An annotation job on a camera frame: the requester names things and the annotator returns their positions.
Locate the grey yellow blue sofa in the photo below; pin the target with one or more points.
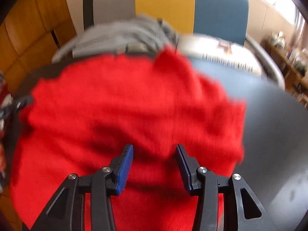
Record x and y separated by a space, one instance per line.
223 19

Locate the wooden desk with clutter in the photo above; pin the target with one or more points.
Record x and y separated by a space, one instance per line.
293 65

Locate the red knit sweater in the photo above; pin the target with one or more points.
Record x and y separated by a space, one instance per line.
82 119

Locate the white printed cushion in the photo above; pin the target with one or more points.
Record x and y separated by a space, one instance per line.
219 51

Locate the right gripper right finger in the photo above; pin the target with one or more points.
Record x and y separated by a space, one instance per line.
200 182

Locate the grey garment on sofa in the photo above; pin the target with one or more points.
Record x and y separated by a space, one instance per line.
139 34

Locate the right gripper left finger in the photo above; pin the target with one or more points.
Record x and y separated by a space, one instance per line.
107 182

